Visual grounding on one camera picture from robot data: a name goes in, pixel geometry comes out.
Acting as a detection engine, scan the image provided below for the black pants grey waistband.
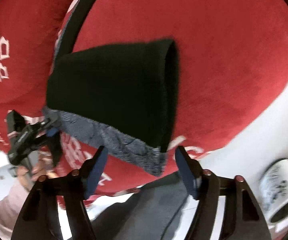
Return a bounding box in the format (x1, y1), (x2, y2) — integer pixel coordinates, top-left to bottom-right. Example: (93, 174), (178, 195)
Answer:
(43, 39), (178, 177)

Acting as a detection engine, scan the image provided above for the pink sleeved left forearm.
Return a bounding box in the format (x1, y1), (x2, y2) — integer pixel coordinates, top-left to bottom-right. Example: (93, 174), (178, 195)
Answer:
(0, 180), (29, 239)

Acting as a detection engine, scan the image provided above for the operator left hand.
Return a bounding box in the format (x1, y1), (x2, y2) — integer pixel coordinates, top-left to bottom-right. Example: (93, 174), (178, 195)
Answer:
(16, 151), (53, 191)

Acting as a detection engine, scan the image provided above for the white printed cylinder container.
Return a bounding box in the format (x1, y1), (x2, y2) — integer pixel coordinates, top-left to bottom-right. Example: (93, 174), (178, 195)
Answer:
(259, 158), (288, 234)

